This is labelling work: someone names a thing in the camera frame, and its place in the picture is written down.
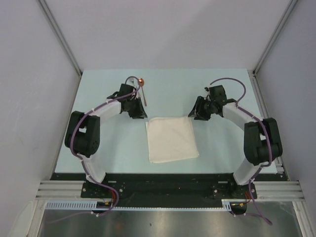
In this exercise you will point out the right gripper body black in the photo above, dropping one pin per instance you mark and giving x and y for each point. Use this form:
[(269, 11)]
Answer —
[(204, 108)]

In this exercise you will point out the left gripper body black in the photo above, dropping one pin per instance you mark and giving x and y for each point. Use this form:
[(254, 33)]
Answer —
[(135, 109)]

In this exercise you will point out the white cloth napkin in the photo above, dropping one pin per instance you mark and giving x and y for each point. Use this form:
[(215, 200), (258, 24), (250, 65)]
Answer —
[(171, 139)]

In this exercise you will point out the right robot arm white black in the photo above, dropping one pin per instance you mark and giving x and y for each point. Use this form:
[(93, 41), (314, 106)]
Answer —
[(261, 140)]

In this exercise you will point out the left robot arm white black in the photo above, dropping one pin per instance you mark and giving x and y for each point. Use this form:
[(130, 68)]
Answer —
[(83, 131)]

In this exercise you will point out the copper spoon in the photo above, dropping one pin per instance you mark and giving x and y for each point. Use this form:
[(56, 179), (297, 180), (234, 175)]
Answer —
[(141, 83)]

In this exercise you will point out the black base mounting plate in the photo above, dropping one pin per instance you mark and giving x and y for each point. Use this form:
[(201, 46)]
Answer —
[(166, 184)]

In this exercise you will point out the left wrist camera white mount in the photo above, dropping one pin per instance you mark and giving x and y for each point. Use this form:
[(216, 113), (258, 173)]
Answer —
[(133, 82)]

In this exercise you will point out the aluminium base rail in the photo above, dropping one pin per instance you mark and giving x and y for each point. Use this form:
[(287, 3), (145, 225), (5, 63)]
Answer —
[(266, 191)]

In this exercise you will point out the right aluminium frame post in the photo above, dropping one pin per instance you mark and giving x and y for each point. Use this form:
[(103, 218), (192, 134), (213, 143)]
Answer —
[(276, 33)]

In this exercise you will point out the aluminium frame post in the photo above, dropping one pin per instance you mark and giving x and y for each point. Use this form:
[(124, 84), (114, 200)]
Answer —
[(48, 14), (276, 33)]

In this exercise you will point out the left aluminium frame post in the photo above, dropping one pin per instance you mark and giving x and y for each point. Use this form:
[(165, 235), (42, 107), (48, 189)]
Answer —
[(48, 14)]

